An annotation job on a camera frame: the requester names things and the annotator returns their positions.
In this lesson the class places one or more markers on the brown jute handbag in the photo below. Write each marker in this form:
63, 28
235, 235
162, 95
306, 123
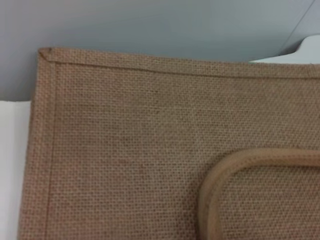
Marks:
150, 140

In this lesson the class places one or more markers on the thin dark vertical wall strip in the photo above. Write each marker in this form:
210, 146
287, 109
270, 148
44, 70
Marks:
301, 29

